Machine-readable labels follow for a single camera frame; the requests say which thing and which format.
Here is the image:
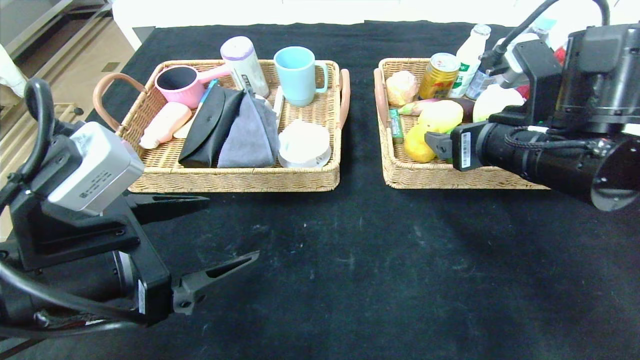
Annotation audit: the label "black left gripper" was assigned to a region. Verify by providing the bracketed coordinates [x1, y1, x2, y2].
[40, 191, 261, 327]

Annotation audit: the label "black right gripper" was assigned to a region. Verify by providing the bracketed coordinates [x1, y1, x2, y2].
[424, 120, 543, 186]

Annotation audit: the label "yellow pear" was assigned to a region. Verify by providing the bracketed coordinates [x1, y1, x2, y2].
[404, 122, 442, 164]

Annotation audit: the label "yellow lemon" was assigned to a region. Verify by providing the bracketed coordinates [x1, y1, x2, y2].
[417, 99, 465, 135]

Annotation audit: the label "green white napa cabbage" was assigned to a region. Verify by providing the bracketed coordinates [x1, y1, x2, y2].
[472, 83, 526, 123]

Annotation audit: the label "black glasses case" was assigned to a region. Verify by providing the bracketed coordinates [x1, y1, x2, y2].
[178, 86, 246, 169]

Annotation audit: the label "grey towel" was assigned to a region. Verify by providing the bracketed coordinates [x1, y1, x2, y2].
[217, 90, 281, 169]

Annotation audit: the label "white plate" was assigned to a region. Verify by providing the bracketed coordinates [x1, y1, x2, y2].
[277, 119, 333, 169]

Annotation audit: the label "purple eggplant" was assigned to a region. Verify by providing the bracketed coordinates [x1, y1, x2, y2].
[398, 97, 476, 122]

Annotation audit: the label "small green candy pack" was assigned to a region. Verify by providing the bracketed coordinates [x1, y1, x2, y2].
[388, 108, 405, 142]

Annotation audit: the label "gold drink can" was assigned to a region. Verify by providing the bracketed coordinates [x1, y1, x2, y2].
[418, 52, 461, 101]

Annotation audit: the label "small blue lid bottle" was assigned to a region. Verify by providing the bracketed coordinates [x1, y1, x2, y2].
[465, 67, 497, 101]

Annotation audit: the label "white milk bottle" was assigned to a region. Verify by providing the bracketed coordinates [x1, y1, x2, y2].
[450, 24, 491, 98]

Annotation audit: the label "pink lotion bottle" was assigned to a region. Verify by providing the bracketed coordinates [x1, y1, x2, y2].
[139, 102, 193, 150]

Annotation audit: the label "black tablecloth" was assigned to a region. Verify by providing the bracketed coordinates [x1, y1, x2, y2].
[0, 22, 640, 360]

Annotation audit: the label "red drink can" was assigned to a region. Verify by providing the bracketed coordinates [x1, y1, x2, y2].
[517, 45, 569, 99]

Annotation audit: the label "teal mug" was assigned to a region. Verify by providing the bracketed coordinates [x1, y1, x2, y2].
[273, 46, 329, 108]

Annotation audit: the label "clear water bottle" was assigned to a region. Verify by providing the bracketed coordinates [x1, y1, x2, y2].
[530, 17, 557, 48]

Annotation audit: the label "beige tumbler purple lid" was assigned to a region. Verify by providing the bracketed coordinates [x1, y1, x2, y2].
[220, 36, 270, 99]

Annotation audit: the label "gold metal rack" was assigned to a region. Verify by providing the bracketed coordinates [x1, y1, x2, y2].
[0, 70, 85, 201]

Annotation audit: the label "white table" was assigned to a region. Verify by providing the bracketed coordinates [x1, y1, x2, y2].
[113, 0, 531, 53]

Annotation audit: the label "white hanging cloth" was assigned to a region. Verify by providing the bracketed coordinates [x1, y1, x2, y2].
[0, 44, 28, 99]

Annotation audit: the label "beige framed wooden bench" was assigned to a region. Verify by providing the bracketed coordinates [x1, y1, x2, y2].
[0, 0, 117, 81]

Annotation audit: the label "wicker basket brown handles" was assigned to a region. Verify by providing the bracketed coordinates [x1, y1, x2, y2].
[373, 58, 551, 190]
[93, 60, 351, 193]

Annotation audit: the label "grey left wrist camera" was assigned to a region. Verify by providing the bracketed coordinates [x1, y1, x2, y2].
[47, 121, 146, 217]

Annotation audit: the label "pink cup with handle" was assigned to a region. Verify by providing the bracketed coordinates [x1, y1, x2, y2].
[155, 65, 232, 110]

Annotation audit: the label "black right camera cable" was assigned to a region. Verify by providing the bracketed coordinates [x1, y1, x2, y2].
[480, 0, 612, 73]

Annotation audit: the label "yellow spoon blue handle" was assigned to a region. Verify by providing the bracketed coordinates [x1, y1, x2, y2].
[173, 80, 220, 140]

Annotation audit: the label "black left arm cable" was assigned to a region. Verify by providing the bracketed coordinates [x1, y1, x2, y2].
[0, 77, 151, 341]

